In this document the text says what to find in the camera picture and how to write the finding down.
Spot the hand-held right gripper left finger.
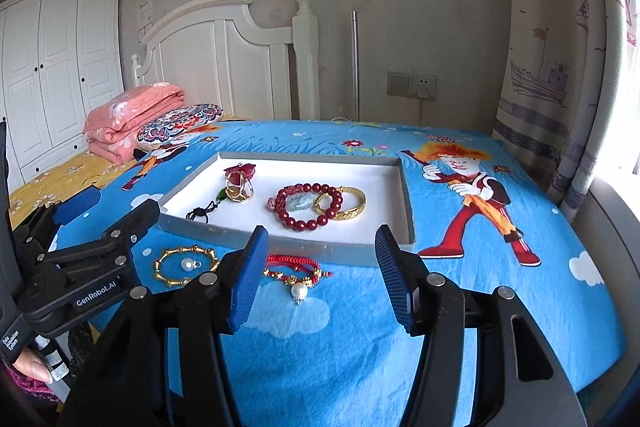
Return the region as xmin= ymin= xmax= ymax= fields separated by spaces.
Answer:
xmin=57 ymin=224 xmax=271 ymax=427

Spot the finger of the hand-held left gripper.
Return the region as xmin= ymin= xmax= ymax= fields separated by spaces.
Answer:
xmin=12 ymin=187 xmax=104 ymax=258
xmin=47 ymin=199 xmax=162 ymax=289

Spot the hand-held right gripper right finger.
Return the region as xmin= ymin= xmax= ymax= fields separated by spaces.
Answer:
xmin=375 ymin=223 xmax=587 ymax=427

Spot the red braided cord bracelet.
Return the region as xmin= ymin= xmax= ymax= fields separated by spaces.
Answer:
xmin=262 ymin=254 xmax=335 ymax=290

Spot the red bead bracelet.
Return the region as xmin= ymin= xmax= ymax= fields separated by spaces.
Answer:
xmin=276 ymin=183 xmax=346 ymax=233

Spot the gold bangle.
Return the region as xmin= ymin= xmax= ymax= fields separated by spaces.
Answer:
xmin=312 ymin=187 xmax=367 ymax=222

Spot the grey cardboard tray box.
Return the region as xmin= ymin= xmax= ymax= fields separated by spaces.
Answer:
xmin=157 ymin=152 xmax=417 ymax=268

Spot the gold ring ornament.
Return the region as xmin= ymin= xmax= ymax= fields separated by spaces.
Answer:
xmin=223 ymin=174 xmax=255 ymax=204

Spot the black cord green pendant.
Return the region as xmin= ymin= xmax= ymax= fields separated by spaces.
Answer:
xmin=185 ymin=187 xmax=228 ymax=223

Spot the pale crystal bracelet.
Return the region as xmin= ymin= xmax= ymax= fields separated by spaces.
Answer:
xmin=286 ymin=194 xmax=318 ymax=212

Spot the person's left forearm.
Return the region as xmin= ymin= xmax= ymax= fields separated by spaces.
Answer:
xmin=0 ymin=369 xmax=56 ymax=408

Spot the person's left hand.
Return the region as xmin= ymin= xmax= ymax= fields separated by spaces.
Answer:
xmin=9 ymin=351 xmax=53 ymax=383

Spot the yellow floral bed sheet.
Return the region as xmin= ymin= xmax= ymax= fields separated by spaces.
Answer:
xmin=7 ymin=112 xmax=246 ymax=233

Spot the pink folded quilt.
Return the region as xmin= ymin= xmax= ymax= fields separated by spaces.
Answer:
xmin=82 ymin=82 xmax=186 ymax=165

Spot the patterned pillow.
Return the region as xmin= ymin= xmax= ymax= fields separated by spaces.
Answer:
xmin=137 ymin=103 xmax=224 ymax=152

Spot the blue cartoon tablecloth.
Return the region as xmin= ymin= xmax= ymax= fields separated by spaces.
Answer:
xmin=47 ymin=119 xmax=628 ymax=427

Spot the white wardrobe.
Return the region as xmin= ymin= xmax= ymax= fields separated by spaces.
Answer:
xmin=0 ymin=0 xmax=125 ymax=188

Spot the white bed headboard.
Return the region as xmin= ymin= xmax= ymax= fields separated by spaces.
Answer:
xmin=131 ymin=0 xmax=321 ymax=122

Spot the printed boat curtain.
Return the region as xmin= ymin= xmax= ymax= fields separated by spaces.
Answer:
xmin=492 ymin=0 xmax=640 ymax=218

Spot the gold bamboo-shaped bracelet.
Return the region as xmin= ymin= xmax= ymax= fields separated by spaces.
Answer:
xmin=152 ymin=244 xmax=222 ymax=288

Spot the wall socket plate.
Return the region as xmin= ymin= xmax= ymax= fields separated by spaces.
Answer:
xmin=411 ymin=73 xmax=438 ymax=100

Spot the wall switch plate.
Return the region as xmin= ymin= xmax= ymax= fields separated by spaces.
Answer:
xmin=387 ymin=71 xmax=412 ymax=96

